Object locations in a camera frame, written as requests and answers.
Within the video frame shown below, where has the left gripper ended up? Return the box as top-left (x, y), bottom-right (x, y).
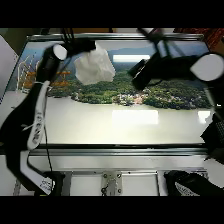
top-left (70, 36), bottom-right (98, 54)

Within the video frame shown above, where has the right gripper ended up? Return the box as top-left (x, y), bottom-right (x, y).
top-left (127, 59), bottom-right (158, 92)

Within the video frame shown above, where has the white garment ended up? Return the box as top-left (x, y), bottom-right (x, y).
top-left (73, 41), bottom-right (117, 86)

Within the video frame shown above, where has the dark checked garment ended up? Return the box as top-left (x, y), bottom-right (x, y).
top-left (199, 112), bottom-right (224, 162)

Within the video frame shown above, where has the black cable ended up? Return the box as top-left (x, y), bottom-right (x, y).
top-left (42, 84), bottom-right (55, 176)

